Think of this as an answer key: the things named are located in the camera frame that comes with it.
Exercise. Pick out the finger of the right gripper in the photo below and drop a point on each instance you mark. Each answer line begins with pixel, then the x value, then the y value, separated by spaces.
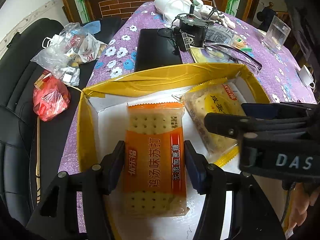
pixel 283 110
pixel 247 127

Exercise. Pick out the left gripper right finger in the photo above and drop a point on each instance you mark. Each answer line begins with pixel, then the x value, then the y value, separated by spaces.
pixel 252 215

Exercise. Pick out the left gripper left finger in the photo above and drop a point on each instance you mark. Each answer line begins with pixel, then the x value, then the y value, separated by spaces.
pixel 73 206

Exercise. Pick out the yellow label cracker pack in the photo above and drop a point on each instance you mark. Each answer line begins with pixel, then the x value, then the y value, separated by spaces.
pixel 206 104

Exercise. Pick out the yellow taped cardboard box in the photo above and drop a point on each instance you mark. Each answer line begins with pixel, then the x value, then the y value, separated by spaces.
pixel 103 118

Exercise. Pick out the orange soda cracker pack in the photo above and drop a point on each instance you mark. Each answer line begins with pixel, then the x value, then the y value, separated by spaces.
pixel 154 169

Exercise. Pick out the person's hand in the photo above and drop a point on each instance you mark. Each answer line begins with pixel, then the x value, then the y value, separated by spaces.
pixel 301 201

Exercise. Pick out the purple floral tablecloth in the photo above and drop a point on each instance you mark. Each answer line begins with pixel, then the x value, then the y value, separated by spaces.
pixel 279 79

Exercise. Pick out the white ceramic mug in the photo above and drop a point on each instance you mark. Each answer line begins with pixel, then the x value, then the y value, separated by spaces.
pixel 306 77

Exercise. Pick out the black office chair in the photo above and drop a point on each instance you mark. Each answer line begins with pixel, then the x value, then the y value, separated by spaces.
pixel 31 151

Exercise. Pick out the glass water pitcher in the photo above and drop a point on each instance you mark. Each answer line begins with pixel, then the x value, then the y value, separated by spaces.
pixel 276 35

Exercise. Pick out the green cracker packet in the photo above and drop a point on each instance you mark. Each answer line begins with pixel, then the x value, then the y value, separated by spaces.
pixel 239 43

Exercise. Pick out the eyeglasses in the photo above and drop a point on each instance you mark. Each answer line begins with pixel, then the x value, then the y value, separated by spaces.
pixel 228 54

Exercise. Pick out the colourful booklet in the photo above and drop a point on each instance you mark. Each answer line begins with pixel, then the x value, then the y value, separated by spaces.
pixel 201 55

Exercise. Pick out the person in background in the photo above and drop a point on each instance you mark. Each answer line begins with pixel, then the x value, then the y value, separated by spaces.
pixel 266 16

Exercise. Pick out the black tablet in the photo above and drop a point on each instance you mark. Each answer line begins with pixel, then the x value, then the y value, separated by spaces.
pixel 156 48

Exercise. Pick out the black phone stand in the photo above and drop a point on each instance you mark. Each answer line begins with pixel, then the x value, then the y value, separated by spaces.
pixel 214 11

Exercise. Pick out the red plastic bag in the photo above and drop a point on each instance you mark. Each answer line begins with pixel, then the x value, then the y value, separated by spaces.
pixel 50 96

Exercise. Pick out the white glove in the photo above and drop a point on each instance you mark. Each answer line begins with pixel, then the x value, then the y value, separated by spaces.
pixel 204 10

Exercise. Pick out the clear plastic bag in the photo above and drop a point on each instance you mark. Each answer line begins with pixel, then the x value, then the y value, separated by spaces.
pixel 63 54

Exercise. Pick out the black camera device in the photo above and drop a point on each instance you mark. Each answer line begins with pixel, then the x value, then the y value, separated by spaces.
pixel 190 32

